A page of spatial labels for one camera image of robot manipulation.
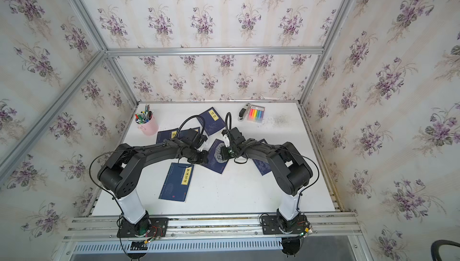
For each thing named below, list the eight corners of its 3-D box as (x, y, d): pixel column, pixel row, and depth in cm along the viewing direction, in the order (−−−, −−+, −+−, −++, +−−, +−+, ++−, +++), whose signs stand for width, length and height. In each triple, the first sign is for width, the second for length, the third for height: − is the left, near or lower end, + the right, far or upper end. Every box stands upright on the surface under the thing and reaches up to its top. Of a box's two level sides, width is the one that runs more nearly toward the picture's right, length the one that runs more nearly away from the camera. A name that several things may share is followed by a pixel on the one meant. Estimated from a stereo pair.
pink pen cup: (138, 136, 104) (130, 124, 96) (142, 125, 109) (135, 113, 101) (156, 136, 105) (149, 124, 96) (159, 126, 109) (153, 114, 101)
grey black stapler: (237, 119, 113) (237, 114, 109) (245, 107, 120) (245, 102, 116) (241, 121, 112) (242, 116, 108) (249, 108, 119) (250, 103, 115)
